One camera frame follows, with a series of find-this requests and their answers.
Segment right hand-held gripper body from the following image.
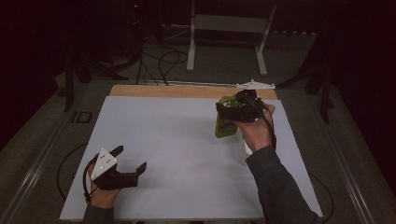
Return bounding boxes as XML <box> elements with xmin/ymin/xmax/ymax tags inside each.
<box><xmin>234</xmin><ymin>78</ymin><xmax>276</xmax><ymax>123</ymax></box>

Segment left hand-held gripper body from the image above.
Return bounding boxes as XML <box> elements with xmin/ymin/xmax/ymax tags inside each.
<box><xmin>90</xmin><ymin>147</ymin><xmax>139</xmax><ymax>191</ymax></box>

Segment green cartoon phone case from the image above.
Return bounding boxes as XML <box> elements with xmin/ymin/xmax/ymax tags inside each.
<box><xmin>214</xmin><ymin>95</ymin><xmax>242</xmax><ymax>139</ymax></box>

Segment person's right hand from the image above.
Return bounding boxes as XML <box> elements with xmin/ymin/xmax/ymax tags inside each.
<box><xmin>232</xmin><ymin>103</ymin><xmax>276</xmax><ymax>154</ymax></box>

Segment person's left hand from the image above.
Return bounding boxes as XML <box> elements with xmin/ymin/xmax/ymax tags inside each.
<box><xmin>87</xmin><ymin>162</ymin><xmax>122</xmax><ymax>210</ymax></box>

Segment white table sheet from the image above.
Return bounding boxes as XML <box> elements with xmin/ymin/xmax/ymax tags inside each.
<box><xmin>59</xmin><ymin>95</ymin><xmax>323</xmax><ymax>221</ymax></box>

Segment black metal stand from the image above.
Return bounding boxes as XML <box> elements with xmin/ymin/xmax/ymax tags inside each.
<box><xmin>62</xmin><ymin>40</ymin><xmax>120</xmax><ymax>113</ymax></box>
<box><xmin>276</xmin><ymin>31</ymin><xmax>337</xmax><ymax>125</ymax></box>

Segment white metal stand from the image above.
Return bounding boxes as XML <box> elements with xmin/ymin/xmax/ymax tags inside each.
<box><xmin>186</xmin><ymin>0</ymin><xmax>277</xmax><ymax>77</ymax></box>

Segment black power strip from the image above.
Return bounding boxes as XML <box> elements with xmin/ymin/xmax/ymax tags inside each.
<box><xmin>270</xmin><ymin>30</ymin><xmax>318</xmax><ymax>37</ymax></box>

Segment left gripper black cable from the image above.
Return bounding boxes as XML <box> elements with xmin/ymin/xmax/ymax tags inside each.
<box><xmin>81</xmin><ymin>154</ymin><xmax>99</xmax><ymax>205</ymax></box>

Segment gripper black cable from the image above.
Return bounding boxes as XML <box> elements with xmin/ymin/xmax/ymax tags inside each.
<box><xmin>244</xmin><ymin>92</ymin><xmax>278</xmax><ymax>151</ymax></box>
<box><xmin>81</xmin><ymin>154</ymin><xmax>99</xmax><ymax>205</ymax></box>

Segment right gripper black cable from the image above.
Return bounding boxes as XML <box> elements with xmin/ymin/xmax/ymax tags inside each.
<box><xmin>244</xmin><ymin>92</ymin><xmax>278</xmax><ymax>151</ymax></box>

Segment black floor cables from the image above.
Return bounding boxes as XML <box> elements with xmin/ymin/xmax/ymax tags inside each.
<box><xmin>135</xmin><ymin>48</ymin><xmax>189</xmax><ymax>87</ymax></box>

